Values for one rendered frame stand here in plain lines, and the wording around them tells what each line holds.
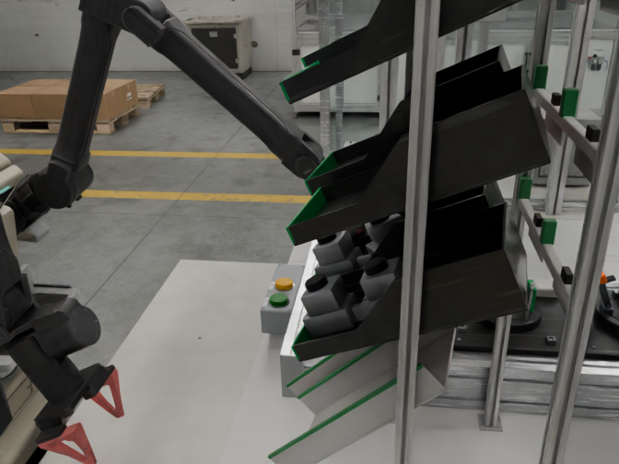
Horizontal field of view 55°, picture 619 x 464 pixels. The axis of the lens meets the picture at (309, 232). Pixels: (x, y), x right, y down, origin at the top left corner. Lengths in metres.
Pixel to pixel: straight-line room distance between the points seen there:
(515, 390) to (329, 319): 0.52
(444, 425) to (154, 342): 0.66
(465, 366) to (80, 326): 0.66
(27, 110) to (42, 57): 3.93
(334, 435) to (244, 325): 0.66
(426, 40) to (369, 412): 0.45
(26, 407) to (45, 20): 9.47
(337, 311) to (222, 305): 0.78
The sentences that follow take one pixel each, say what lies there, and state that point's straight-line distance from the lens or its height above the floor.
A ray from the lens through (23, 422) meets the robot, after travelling 1.39.
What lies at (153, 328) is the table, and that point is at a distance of 1.46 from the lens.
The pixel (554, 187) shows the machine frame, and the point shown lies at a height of 0.96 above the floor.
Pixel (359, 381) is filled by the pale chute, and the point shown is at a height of 1.07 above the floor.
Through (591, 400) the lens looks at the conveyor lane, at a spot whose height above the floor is 0.90.
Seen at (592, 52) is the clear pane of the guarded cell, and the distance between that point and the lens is 2.53.
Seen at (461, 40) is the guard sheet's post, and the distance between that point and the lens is 1.26.
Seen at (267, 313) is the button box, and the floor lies 0.95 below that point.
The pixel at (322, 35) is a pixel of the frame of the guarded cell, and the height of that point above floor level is 1.41.
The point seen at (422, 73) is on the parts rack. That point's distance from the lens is 0.55.
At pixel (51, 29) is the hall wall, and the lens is 10.61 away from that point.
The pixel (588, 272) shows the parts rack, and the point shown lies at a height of 1.36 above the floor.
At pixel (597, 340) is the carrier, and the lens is 1.27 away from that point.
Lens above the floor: 1.65
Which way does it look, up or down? 25 degrees down
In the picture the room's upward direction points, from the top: 1 degrees counter-clockwise
